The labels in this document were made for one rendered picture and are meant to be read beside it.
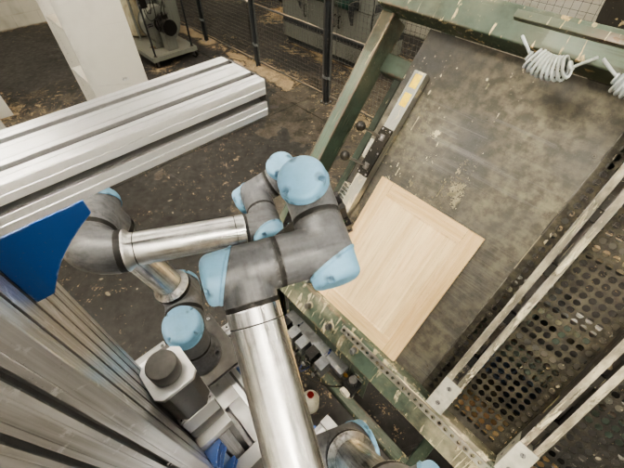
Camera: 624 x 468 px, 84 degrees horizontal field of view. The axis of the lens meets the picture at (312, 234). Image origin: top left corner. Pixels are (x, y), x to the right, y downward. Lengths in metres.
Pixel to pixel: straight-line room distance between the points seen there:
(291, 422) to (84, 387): 0.23
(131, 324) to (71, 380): 2.34
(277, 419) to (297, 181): 0.31
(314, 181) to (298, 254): 0.11
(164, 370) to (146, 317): 2.04
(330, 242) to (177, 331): 0.73
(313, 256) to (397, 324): 0.96
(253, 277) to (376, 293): 0.99
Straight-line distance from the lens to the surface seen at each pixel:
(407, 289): 1.36
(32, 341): 0.38
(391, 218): 1.38
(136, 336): 2.71
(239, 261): 0.47
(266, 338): 0.47
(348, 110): 1.54
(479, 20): 1.37
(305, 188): 0.49
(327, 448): 0.96
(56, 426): 0.49
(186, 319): 1.13
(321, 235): 0.49
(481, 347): 1.31
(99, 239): 0.85
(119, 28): 4.48
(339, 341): 1.51
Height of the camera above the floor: 2.21
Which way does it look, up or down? 49 degrees down
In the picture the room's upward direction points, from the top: straight up
